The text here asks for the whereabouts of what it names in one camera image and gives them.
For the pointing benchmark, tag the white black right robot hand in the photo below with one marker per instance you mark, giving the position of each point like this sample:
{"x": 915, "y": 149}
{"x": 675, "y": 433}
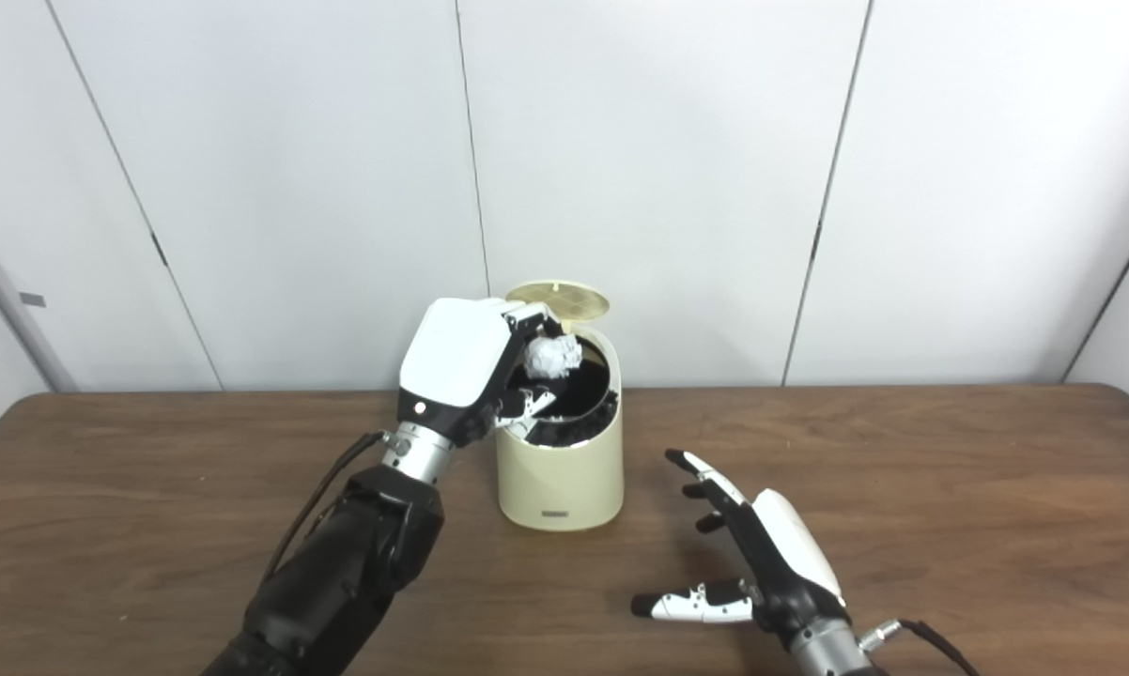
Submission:
{"x": 790, "y": 554}

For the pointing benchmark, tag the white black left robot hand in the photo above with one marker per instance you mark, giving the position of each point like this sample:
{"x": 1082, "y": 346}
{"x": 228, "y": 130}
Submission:
{"x": 456, "y": 352}

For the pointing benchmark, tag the white paper ball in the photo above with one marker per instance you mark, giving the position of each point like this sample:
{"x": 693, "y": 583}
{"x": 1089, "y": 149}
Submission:
{"x": 553, "y": 357}

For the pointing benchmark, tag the round cream bin lid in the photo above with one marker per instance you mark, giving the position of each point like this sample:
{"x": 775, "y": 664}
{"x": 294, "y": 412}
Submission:
{"x": 564, "y": 299}

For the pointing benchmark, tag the cream-colored desktop bin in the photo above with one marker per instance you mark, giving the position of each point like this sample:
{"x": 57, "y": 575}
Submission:
{"x": 560, "y": 483}

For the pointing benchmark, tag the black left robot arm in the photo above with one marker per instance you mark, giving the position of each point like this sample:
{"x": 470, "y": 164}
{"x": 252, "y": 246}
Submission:
{"x": 348, "y": 573}

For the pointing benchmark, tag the black bin liner bag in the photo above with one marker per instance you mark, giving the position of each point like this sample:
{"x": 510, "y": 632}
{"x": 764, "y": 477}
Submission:
{"x": 583, "y": 394}

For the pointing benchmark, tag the black wall seam clip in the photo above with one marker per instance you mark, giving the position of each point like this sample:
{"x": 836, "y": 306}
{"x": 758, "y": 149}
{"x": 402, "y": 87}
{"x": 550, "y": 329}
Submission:
{"x": 159, "y": 249}
{"x": 818, "y": 241}

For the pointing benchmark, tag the small grey wall tag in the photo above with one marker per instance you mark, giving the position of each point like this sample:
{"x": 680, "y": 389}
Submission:
{"x": 32, "y": 300}

